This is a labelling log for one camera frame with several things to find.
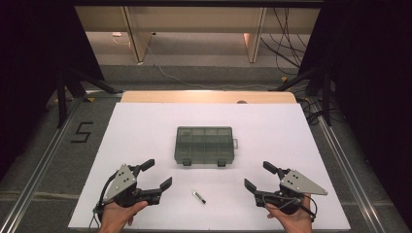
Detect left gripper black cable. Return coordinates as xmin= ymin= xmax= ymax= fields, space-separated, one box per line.
xmin=90 ymin=171 xmax=120 ymax=231

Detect thin white floor cable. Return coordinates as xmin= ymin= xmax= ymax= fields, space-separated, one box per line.
xmin=141 ymin=32 xmax=284 ymax=92

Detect person's right hand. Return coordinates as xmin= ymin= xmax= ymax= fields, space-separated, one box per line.
xmin=265 ymin=193 xmax=315 ymax=233

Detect black curtain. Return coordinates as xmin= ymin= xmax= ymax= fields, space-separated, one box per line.
xmin=0 ymin=0 xmax=105 ymax=183
xmin=297 ymin=0 xmax=412 ymax=222

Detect grey translucent compartment box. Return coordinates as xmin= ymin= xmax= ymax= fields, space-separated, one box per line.
xmin=174 ymin=125 xmax=239 ymax=168

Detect aluminium floor rail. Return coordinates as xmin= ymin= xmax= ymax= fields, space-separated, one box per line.
xmin=310 ymin=100 xmax=387 ymax=233
xmin=0 ymin=96 xmax=86 ymax=233

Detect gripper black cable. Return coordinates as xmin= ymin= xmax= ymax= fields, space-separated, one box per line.
xmin=261 ymin=190 xmax=318 ymax=223
xmin=90 ymin=171 xmax=120 ymax=231

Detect black metal stand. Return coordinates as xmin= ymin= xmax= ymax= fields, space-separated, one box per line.
xmin=268 ymin=66 xmax=335 ymax=127
xmin=53 ymin=66 xmax=124 ymax=129

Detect person's left hand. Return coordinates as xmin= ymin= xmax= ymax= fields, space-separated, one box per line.
xmin=98 ymin=200 xmax=150 ymax=233

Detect bundle of black hanging cables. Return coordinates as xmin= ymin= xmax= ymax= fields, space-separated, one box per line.
xmin=258 ymin=7 xmax=309 ymax=78

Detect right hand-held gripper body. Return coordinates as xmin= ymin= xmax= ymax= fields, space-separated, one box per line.
xmin=254 ymin=167 xmax=328 ymax=216

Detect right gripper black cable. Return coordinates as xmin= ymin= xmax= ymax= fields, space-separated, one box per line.
xmin=261 ymin=190 xmax=318 ymax=223

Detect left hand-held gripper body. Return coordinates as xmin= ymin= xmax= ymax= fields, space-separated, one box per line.
xmin=102 ymin=163 xmax=162 ymax=209

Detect light wooden bench table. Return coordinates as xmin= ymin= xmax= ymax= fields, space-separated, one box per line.
xmin=74 ymin=6 xmax=322 ymax=64

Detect small metal screw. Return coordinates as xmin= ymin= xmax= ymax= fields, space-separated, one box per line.
xmin=191 ymin=190 xmax=207 ymax=205

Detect black floor cables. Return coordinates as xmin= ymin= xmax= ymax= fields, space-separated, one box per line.
xmin=296 ymin=92 xmax=345 ymax=126

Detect white table cover sheet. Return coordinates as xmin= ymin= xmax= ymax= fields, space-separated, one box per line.
xmin=67 ymin=102 xmax=352 ymax=232

